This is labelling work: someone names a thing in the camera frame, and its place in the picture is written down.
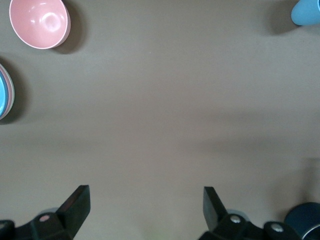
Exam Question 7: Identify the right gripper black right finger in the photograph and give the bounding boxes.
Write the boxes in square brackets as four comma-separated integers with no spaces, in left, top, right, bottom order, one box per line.
[198,186,303,240]

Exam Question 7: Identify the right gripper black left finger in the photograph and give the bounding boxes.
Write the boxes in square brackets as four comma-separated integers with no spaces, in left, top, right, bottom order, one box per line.
[0,184,90,240]

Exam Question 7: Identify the pink plate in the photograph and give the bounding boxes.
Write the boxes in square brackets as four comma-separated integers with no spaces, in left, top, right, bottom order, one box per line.
[0,67,11,119]

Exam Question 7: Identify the dark blue saucepan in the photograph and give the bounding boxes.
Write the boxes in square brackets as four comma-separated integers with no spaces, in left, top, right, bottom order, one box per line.
[284,201,320,240]

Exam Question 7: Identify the beige plate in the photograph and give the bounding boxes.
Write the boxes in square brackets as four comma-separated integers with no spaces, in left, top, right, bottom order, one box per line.
[0,62,16,121]

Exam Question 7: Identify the brown table cover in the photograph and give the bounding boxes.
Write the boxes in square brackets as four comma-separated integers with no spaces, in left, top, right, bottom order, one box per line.
[0,0,320,240]

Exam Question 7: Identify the pink bowl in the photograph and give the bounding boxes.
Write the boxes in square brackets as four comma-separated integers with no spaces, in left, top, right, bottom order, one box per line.
[9,0,72,50]

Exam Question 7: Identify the blue cup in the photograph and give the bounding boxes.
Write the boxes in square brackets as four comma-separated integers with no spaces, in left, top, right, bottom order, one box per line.
[291,0,320,27]

